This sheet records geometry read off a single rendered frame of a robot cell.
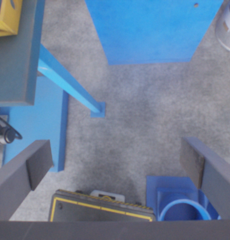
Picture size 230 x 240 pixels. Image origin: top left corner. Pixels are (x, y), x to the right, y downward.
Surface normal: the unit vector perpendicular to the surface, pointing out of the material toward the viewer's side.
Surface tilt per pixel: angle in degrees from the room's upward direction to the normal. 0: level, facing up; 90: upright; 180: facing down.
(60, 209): 0
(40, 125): 0
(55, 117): 0
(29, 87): 90
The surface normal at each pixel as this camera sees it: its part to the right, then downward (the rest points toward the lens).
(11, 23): 0.99, 0.01
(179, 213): -0.15, -0.15
